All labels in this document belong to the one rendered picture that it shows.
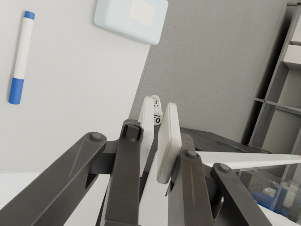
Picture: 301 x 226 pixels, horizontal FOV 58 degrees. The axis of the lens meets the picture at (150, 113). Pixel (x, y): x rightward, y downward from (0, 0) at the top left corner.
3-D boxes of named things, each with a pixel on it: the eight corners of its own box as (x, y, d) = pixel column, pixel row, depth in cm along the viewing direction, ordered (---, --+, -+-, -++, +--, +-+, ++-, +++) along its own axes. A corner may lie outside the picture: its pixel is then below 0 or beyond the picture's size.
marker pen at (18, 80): (22, 10, 39) (27, 10, 38) (32, 13, 41) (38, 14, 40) (6, 102, 41) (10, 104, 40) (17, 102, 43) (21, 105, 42)
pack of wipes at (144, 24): (90, 24, 48) (106, 26, 46) (101, -32, 47) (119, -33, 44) (144, 44, 60) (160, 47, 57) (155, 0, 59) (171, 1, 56)
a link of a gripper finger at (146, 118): (141, 179, 17) (129, 176, 16) (144, 129, 23) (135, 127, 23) (154, 136, 15) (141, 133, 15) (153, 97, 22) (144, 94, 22)
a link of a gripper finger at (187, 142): (179, 171, 14) (233, 184, 14) (175, 130, 19) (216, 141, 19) (171, 193, 15) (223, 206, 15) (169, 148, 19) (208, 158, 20)
